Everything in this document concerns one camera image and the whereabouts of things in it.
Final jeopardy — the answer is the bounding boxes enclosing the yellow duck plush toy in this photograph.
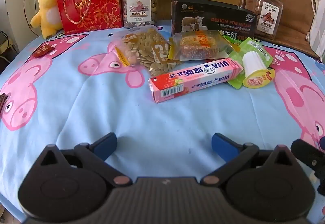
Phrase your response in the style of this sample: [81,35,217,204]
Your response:
[30,0,64,40]

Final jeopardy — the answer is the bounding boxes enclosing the pumpkin seed packet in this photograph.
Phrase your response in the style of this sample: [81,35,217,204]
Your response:
[112,25,182,76]

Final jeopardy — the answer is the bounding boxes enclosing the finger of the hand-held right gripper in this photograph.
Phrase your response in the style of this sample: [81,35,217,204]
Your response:
[290,135,325,195]

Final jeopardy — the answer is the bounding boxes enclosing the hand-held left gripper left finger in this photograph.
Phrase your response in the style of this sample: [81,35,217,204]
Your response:
[36,133,133,187]

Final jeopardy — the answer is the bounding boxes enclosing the brown seat cushion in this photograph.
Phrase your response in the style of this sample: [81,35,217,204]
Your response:
[241,0,321,59]

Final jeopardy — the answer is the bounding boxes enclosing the pecan jar with gold lid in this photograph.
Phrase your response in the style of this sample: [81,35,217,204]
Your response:
[254,0,284,41]

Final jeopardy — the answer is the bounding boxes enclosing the black cardboard box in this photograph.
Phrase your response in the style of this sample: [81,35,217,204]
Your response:
[171,0,256,44]

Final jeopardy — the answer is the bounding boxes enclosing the clear cake packet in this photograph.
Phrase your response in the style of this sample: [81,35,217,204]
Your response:
[168,30,240,61]

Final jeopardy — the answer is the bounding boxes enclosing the white yellow jelly cup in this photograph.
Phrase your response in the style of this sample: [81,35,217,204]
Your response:
[241,52,276,88]

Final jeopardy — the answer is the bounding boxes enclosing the pink candy box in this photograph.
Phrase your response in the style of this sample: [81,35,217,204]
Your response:
[148,58,244,104]

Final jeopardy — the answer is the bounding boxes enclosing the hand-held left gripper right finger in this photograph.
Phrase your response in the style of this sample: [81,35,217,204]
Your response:
[200,133,298,187]

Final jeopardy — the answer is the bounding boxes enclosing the small red packet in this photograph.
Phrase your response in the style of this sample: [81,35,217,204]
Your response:
[32,45,54,57]

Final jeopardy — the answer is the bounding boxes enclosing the cartoon pig printed bedsheet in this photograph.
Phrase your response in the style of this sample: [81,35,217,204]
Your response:
[0,23,325,224]

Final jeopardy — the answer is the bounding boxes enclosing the dark brown flat packet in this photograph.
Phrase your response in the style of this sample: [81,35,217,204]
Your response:
[0,94,9,111]

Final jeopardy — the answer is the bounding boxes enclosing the light green snack packet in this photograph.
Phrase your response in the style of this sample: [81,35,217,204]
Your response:
[227,37,274,88]

